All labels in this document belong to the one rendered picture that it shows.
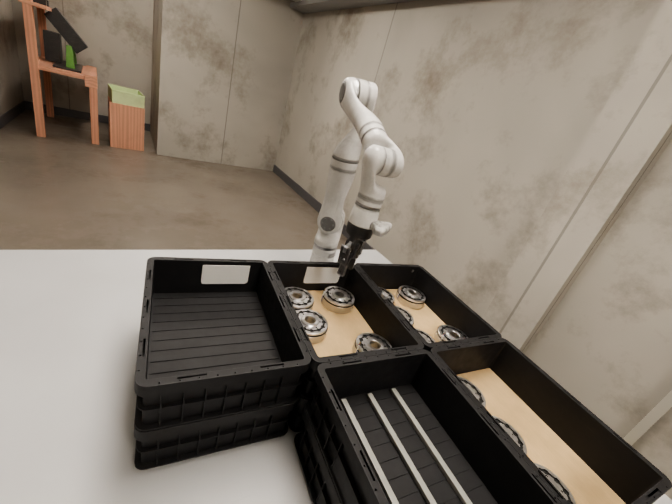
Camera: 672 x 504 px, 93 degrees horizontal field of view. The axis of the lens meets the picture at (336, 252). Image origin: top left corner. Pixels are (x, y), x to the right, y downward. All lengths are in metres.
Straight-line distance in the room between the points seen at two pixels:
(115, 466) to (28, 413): 0.21
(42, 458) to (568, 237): 2.27
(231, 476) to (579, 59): 2.59
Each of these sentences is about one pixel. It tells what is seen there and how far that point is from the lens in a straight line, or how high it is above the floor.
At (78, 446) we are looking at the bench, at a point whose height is 0.70.
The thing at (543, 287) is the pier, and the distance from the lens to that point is 2.31.
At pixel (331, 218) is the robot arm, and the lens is 1.14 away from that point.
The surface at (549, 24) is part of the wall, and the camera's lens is 2.81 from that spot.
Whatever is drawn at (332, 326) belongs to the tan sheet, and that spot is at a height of 0.83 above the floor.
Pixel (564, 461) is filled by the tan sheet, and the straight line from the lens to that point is 0.99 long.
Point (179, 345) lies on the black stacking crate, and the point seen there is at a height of 0.83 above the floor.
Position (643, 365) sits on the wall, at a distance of 2.37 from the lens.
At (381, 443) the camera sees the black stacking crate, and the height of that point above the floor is 0.83.
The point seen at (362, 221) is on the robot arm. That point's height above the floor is 1.14.
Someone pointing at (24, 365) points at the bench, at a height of 0.70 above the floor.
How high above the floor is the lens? 1.39
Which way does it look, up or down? 24 degrees down
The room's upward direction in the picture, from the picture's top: 17 degrees clockwise
